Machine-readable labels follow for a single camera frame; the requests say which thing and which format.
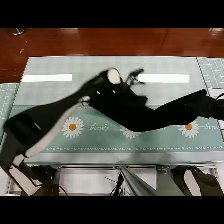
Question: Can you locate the black garment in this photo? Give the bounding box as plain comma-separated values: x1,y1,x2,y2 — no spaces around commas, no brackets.
89,87,214,133

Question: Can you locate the black cable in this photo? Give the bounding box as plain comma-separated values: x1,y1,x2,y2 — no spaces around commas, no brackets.
105,172,127,197

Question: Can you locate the silver frame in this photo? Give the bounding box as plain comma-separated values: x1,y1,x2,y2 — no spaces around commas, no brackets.
4,161,224,197

